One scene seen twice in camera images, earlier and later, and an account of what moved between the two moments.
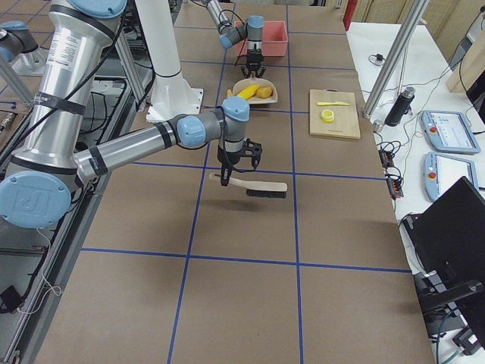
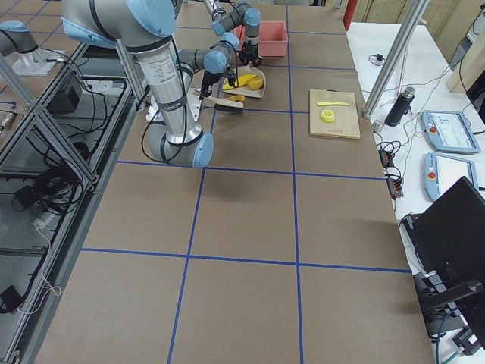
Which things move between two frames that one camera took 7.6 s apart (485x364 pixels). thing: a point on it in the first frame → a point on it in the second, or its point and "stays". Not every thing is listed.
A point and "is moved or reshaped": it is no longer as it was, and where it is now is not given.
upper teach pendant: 449,132 stays
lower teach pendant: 442,172 stays
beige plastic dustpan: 248,83 is moved or reshaped
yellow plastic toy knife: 333,103 stays
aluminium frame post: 411,20 stays
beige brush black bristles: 261,189 is moved or reshaped
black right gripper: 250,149 → 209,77
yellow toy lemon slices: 327,116 stays
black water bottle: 402,106 stays
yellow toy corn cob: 249,92 → 242,81
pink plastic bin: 274,40 stays
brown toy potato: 264,92 → 255,83
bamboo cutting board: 345,120 stays
